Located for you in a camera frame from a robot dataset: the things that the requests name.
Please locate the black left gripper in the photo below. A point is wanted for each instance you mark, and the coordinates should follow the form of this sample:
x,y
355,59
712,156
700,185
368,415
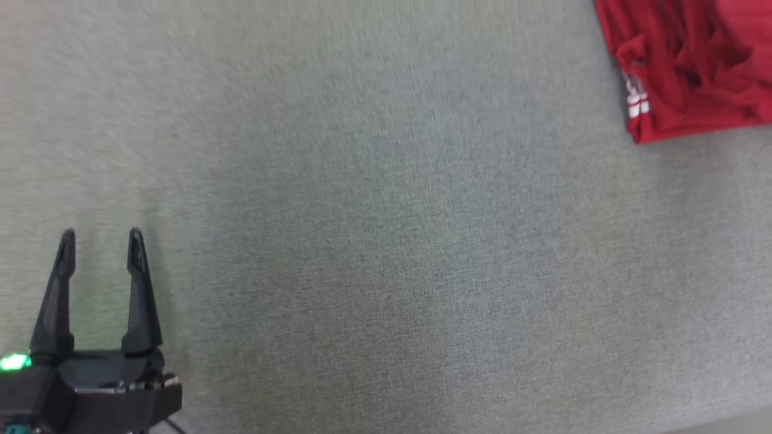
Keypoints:
x,y
120,392

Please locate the red jersey with letter print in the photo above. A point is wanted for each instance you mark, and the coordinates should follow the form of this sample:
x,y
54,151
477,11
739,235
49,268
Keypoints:
x,y
693,117

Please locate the grey fabric sofa seat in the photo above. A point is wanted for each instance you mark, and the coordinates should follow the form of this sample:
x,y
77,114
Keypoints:
x,y
374,241

